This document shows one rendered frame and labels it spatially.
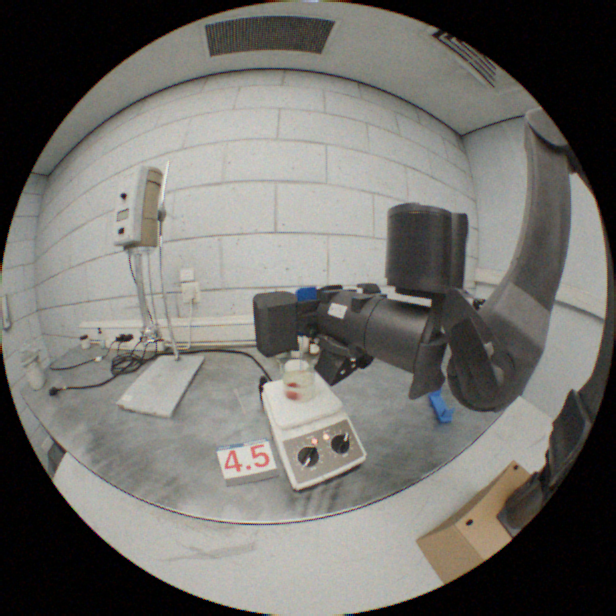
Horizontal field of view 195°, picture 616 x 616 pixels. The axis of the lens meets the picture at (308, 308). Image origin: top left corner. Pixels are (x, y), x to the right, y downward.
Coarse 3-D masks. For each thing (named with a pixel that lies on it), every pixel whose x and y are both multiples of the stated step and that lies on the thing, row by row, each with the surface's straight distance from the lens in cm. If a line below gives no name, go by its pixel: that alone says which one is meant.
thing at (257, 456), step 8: (240, 448) 35; (248, 448) 35; (256, 448) 35; (264, 448) 35; (224, 456) 35; (232, 456) 35; (240, 456) 35; (248, 456) 35; (256, 456) 35; (264, 456) 35; (224, 464) 36; (232, 464) 35; (240, 464) 35; (248, 464) 35; (256, 464) 35; (264, 464) 35; (272, 464) 35; (224, 472) 36; (232, 472) 36; (240, 472) 36
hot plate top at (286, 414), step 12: (276, 384) 38; (324, 384) 37; (276, 396) 35; (324, 396) 34; (336, 396) 35; (276, 408) 32; (288, 408) 32; (300, 408) 32; (312, 408) 32; (324, 408) 32; (336, 408) 32; (276, 420) 31; (288, 420) 30; (300, 420) 30; (312, 420) 31
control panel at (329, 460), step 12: (312, 432) 32; (324, 432) 32; (336, 432) 33; (348, 432) 34; (288, 444) 31; (300, 444) 31; (312, 444) 31; (324, 444) 32; (288, 456) 31; (324, 456) 32; (336, 456) 32; (348, 456) 33; (360, 456) 34; (300, 468) 31; (312, 468) 31; (324, 468) 32; (336, 468) 32; (300, 480) 31
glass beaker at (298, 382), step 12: (276, 360) 30; (288, 360) 34; (312, 360) 32; (288, 372) 29; (300, 372) 29; (312, 372) 30; (288, 384) 31; (300, 384) 30; (312, 384) 32; (288, 396) 33; (300, 396) 32; (312, 396) 34
